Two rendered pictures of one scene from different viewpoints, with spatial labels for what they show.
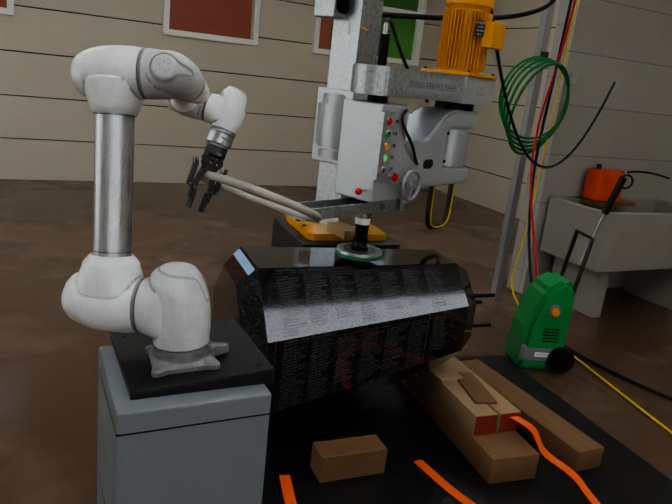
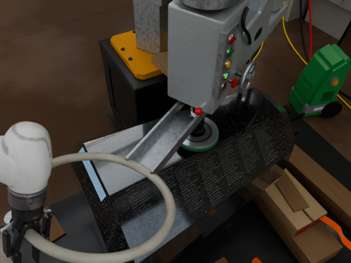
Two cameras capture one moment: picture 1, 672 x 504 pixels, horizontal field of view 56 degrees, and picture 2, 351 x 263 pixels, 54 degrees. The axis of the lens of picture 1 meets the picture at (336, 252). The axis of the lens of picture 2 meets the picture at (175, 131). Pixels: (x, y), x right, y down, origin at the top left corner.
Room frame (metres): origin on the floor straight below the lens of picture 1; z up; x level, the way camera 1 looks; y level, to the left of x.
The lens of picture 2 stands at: (1.75, 0.15, 2.11)
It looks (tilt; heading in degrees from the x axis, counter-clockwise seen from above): 48 degrees down; 352
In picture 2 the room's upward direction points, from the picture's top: 2 degrees clockwise
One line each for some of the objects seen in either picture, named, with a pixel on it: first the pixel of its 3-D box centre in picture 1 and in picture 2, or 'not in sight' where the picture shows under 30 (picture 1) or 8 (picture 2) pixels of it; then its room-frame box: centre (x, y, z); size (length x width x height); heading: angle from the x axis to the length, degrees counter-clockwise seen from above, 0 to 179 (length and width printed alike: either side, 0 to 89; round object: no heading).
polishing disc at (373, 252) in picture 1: (359, 250); (196, 131); (2.85, -0.11, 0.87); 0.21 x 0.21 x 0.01
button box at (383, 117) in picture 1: (383, 145); (223, 62); (2.72, -0.15, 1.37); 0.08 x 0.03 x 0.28; 141
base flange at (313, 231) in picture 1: (335, 226); (155, 47); (3.72, 0.02, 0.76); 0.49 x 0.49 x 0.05; 22
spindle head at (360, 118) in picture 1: (381, 153); (213, 45); (2.91, -0.16, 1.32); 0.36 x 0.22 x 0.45; 141
